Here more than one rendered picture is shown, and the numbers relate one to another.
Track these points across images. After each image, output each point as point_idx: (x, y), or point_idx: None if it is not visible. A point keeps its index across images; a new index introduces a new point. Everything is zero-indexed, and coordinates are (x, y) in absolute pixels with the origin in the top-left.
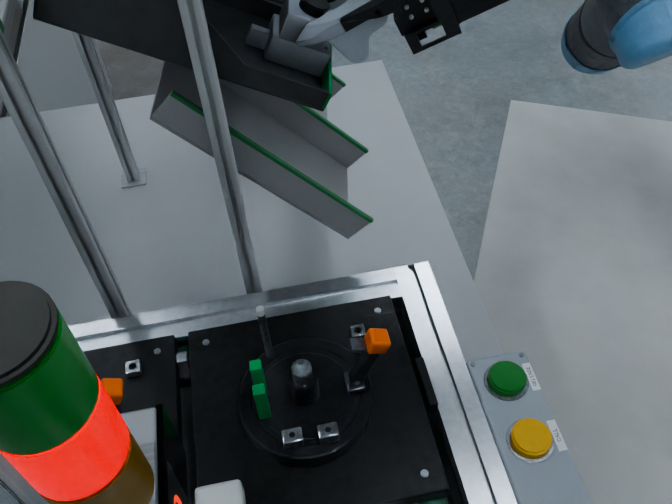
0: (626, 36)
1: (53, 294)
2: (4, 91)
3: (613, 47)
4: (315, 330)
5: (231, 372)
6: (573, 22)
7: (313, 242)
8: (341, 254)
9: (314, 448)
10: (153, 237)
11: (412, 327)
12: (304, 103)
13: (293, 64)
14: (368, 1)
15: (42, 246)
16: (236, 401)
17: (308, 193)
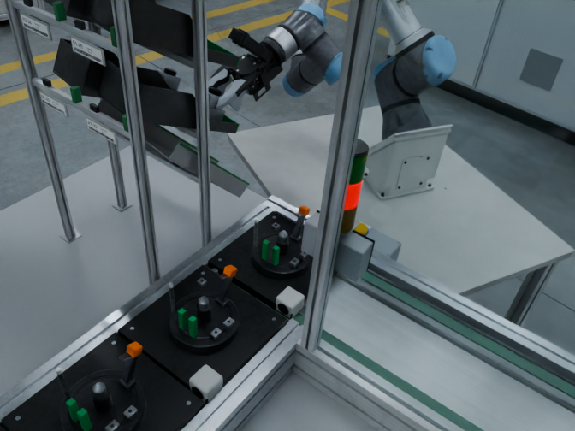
0: (331, 72)
1: (87, 304)
2: (140, 154)
3: (325, 78)
4: (258, 234)
5: (242, 262)
6: (293, 76)
7: (198, 221)
8: (216, 220)
9: (303, 263)
10: (115, 255)
11: (289, 218)
12: (229, 132)
13: (212, 119)
14: (243, 82)
15: (52, 288)
16: (255, 270)
17: (226, 178)
